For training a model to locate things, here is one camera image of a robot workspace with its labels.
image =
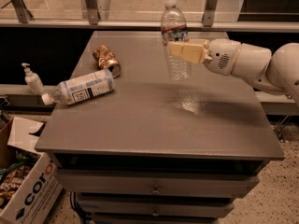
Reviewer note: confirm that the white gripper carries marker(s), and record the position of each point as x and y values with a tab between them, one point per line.
220	57

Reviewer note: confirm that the clear plastic water bottle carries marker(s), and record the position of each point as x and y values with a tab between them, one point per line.
173	29

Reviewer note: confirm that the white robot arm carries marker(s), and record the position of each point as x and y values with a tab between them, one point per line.
275	73

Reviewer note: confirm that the white labelled plastic bottle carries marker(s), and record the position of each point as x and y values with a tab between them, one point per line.
81	88

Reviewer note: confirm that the white pump dispenser bottle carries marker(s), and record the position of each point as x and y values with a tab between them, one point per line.
33	80

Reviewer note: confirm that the crushed gold can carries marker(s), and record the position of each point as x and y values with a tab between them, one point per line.
107	60

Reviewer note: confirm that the grey drawer cabinet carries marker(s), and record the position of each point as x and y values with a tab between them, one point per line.
155	151

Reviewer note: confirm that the white cardboard box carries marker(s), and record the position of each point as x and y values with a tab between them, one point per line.
39	191

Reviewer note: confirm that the grey metal railing frame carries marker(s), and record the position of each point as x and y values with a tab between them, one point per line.
210	15

